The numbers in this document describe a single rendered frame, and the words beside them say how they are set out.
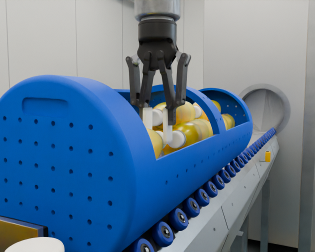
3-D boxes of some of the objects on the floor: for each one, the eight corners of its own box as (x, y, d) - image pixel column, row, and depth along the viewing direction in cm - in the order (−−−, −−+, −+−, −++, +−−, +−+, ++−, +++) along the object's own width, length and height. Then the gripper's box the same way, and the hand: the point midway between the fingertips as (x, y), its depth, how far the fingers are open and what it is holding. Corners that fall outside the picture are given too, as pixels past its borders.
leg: (268, 263, 231) (271, 178, 225) (267, 266, 225) (270, 180, 219) (259, 261, 233) (262, 177, 227) (258, 265, 228) (261, 179, 222)
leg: (248, 258, 237) (250, 175, 231) (247, 262, 231) (249, 177, 225) (240, 257, 239) (242, 175, 233) (239, 260, 234) (241, 176, 228)
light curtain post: (307, 321, 171) (322, -7, 155) (307, 328, 166) (323, -11, 149) (294, 318, 174) (309, -5, 157) (294, 325, 168) (308, -9, 152)
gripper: (204, 21, 62) (203, 142, 64) (130, 29, 69) (131, 138, 71) (191, 12, 55) (190, 148, 57) (110, 22, 62) (112, 142, 64)
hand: (157, 126), depth 64 cm, fingers closed on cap, 4 cm apart
